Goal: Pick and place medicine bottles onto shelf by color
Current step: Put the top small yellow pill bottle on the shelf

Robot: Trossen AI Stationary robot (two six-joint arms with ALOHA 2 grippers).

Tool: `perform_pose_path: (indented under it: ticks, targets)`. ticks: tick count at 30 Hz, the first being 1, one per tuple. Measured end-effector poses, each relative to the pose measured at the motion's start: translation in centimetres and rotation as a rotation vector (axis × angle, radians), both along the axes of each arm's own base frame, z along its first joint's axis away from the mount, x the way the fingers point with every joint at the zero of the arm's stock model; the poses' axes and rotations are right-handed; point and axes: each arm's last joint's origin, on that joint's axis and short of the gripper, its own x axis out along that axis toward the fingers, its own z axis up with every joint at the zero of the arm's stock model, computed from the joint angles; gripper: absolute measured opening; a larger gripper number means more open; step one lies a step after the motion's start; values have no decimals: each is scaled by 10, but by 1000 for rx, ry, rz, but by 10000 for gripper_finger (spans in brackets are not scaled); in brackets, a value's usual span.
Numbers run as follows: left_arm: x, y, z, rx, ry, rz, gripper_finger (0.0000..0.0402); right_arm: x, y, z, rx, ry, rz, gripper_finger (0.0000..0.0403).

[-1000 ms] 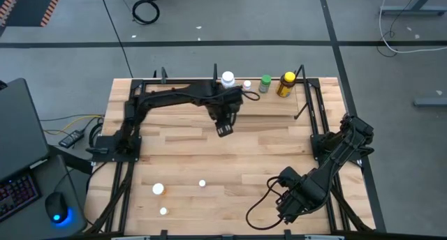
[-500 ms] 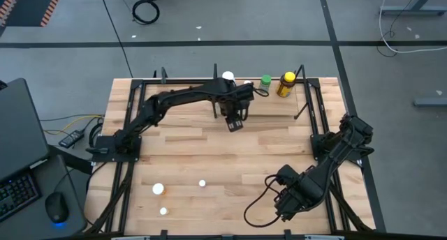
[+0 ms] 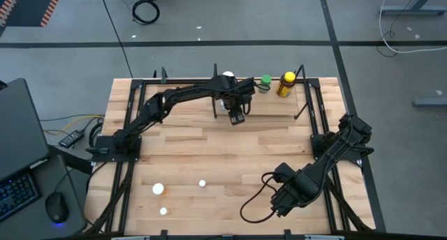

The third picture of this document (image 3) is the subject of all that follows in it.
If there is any green medicine bottle green cap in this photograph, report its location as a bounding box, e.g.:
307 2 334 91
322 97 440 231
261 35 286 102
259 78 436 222
260 74 272 93

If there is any amber bottle yellow cap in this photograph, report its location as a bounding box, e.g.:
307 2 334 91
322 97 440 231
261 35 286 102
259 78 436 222
276 71 297 98

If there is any wooden shelf board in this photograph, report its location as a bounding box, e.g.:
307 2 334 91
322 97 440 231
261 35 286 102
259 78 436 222
215 78 300 117

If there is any black power adapter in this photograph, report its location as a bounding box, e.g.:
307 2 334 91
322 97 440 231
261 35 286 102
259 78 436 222
58 130 85 149

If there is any grey metal floor foot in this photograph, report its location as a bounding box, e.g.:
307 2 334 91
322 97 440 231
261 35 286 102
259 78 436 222
413 96 447 107

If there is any dark grey side desk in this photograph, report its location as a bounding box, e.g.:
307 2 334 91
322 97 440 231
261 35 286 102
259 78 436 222
29 152 89 240

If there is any grey metal desk base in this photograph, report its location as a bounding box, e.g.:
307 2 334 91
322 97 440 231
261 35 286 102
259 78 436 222
379 0 447 17

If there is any black computer mouse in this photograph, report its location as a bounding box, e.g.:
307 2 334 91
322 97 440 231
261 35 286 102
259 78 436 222
44 192 70 225

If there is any orange striped black floor mat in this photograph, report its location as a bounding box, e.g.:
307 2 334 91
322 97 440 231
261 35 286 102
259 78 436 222
0 0 66 28

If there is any backlit black keyboard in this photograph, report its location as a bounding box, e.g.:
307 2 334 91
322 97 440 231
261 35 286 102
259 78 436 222
0 173 40 223

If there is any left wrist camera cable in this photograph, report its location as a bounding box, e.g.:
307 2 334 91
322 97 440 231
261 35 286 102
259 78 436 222
240 82 272 116

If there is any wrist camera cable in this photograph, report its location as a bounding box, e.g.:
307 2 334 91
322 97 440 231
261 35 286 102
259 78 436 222
239 172 291 224
240 82 272 116

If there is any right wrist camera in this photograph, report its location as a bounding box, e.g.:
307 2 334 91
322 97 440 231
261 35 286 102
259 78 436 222
273 162 297 184

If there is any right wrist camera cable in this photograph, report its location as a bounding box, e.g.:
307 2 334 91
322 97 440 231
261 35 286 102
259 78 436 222
239 172 291 224

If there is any black metal shelf frame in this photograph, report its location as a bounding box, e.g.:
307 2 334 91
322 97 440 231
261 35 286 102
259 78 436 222
212 63 315 121

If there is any black cable bundle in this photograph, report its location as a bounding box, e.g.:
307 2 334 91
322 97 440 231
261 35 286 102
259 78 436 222
85 161 135 234
319 161 373 233

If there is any coiled black floor cable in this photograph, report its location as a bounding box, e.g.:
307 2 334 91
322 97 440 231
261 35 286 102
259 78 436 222
131 0 161 26

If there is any long thin black floor cable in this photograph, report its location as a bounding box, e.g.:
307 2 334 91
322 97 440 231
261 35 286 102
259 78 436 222
98 0 134 77

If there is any yellow wire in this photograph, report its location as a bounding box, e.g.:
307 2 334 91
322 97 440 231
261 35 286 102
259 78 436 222
43 114 105 136

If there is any black aluminium table frame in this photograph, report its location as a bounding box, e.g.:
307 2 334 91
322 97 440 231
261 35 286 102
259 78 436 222
85 67 374 240

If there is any white floor cable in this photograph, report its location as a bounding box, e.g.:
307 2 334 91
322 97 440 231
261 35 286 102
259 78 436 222
379 0 447 54

